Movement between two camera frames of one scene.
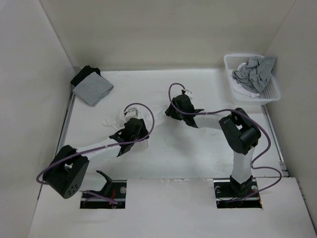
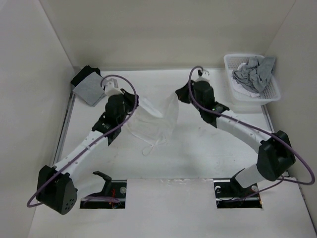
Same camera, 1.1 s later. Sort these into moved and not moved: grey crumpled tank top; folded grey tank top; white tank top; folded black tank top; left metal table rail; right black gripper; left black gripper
Moved: right black gripper; left black gripper; white tank top
Not moved: folded grey tank top; left metal table rail; grey crumpled tank top; folded black tank top
